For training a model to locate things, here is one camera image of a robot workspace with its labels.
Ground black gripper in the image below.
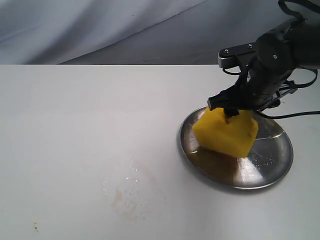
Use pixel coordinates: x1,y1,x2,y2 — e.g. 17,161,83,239
207,67,292,118

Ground yellow sponge block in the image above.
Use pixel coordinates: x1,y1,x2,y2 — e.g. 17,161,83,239
192,107,259,158

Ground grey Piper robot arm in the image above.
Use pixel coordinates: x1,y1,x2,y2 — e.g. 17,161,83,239
207,19,320,118

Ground brownish liquid spill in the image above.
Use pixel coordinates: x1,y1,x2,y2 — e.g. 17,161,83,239
102,154,168,222

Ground round stainless steel plate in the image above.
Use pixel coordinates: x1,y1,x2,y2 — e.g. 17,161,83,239
177,107,294,190

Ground grey fabric backdrop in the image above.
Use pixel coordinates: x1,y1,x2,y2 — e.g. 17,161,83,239
0,0,288,65

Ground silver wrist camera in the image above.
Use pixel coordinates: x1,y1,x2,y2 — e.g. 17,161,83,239
217,42,256,69

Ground black cable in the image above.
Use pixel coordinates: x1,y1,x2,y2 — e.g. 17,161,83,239
221,0,320,120

